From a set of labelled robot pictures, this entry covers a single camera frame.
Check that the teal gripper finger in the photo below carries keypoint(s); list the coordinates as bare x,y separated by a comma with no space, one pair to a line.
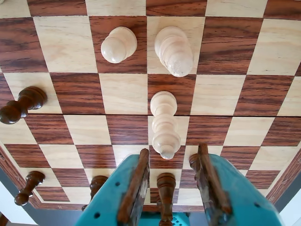
235,195
110,193

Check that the dark wooden king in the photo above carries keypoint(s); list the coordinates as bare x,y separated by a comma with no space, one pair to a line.
160,205

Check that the dark wooden bishop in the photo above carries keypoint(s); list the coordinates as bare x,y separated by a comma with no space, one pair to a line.
165,188

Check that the wooden chessboard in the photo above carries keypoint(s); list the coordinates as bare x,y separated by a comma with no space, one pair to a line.
77,94

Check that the light wooden pawn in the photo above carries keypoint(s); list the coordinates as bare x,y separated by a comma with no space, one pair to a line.
118,44

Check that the light pawn centre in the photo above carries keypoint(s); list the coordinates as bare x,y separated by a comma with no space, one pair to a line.
174,51

